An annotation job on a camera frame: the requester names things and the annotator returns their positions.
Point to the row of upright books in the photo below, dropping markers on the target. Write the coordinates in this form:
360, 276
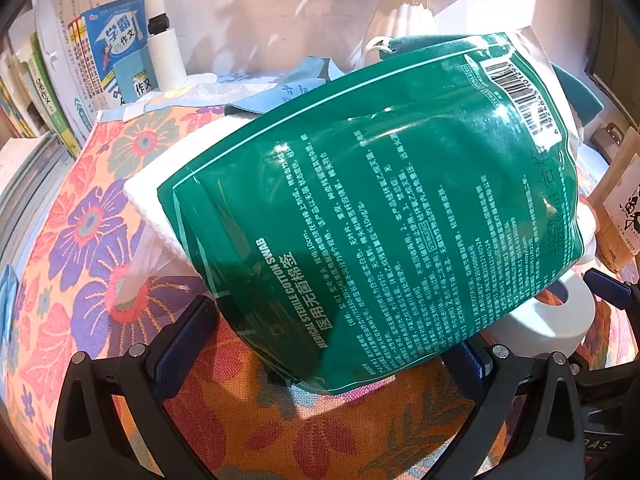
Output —
45, 75

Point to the floral orange tablecloth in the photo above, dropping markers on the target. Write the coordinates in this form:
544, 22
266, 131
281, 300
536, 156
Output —
75, 240

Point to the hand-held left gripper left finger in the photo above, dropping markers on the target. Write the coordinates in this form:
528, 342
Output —
182, 345

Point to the white ribbed vase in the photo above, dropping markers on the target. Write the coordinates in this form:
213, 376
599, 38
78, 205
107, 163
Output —
400, 15

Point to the blue cover book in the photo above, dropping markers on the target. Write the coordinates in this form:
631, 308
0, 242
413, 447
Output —
107, 35

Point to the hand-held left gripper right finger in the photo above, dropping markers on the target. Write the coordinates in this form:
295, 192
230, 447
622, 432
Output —
470, 366

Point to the white tissue pack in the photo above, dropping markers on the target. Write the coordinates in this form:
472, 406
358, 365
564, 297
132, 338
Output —
150, 185

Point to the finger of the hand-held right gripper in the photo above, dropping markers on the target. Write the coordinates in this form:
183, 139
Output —
612, 287

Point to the light blue printed cloth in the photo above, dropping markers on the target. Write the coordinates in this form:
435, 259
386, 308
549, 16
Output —
300, 77

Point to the green cotton swab bag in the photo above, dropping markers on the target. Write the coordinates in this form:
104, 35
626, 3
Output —
375, 210

